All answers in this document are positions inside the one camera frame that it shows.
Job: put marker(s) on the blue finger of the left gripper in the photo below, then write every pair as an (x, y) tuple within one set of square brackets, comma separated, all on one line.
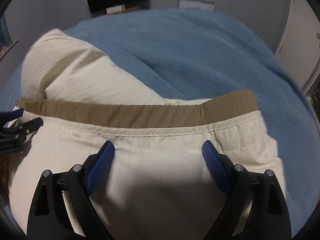
[(11, 115), (32, 126)]

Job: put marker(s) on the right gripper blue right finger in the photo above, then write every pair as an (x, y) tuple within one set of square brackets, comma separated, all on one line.
[(255, 207)]

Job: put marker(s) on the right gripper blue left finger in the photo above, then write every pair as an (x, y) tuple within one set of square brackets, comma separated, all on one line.
[(48, 217)]

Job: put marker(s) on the cream hooded puffer jacket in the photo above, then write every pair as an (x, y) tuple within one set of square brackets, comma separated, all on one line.
[(158, 186)]

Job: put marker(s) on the wooden shelf at left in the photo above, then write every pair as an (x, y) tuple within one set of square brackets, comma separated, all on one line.
[(6, 49)]

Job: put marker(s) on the white box on desk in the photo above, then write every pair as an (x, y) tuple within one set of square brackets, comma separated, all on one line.
[(115, 9)]

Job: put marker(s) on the blue fleece bed blanket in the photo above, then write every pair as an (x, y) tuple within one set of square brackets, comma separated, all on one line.
[(194, 54)]

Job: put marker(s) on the white door with handle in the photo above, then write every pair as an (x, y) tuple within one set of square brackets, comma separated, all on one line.
[(298, 51)]

